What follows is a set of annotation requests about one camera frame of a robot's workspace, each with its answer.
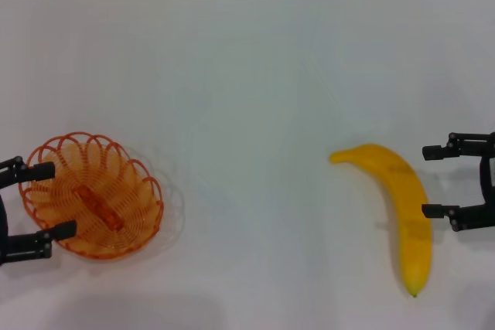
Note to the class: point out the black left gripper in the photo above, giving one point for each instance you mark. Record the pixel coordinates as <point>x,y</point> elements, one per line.
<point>2,237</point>

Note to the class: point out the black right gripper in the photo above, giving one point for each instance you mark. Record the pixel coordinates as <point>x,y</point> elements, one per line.
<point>486,179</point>

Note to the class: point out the yellow banana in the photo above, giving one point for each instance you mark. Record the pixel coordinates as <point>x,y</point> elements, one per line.
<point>410,206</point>

